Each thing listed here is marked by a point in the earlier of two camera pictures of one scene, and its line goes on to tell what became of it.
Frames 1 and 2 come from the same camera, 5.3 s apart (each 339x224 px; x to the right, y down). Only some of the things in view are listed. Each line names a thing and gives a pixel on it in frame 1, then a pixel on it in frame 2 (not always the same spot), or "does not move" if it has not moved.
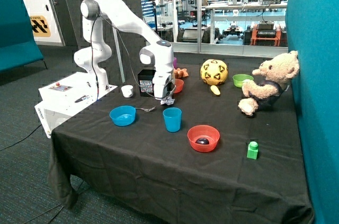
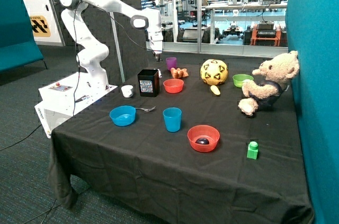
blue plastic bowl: x=123 y=116 does not move
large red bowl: x=211 y=133 does not move
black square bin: x=145 y=78 does not move
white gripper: x=163 y=85 → x=155 y=39
